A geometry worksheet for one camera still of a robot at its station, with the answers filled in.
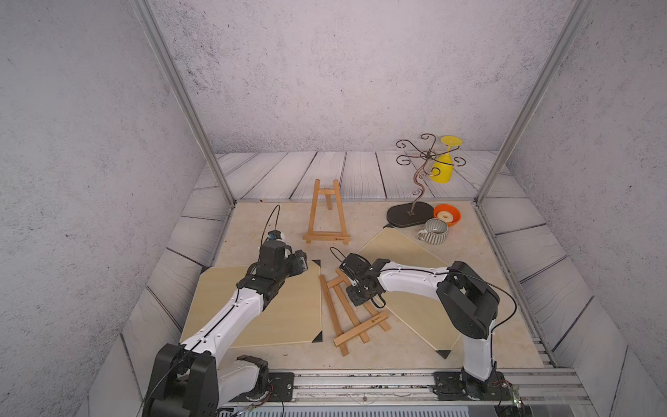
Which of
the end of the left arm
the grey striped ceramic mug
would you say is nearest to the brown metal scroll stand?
the grey striped ceramic mug

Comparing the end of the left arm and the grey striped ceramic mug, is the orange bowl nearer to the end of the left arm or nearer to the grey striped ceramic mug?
the grey striped ceramic mug

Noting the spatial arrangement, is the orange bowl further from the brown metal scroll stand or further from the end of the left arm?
the end of the left arm

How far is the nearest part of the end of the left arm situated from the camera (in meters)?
0.70

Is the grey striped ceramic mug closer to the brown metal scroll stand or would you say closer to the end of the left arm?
the brown metal scroll stand
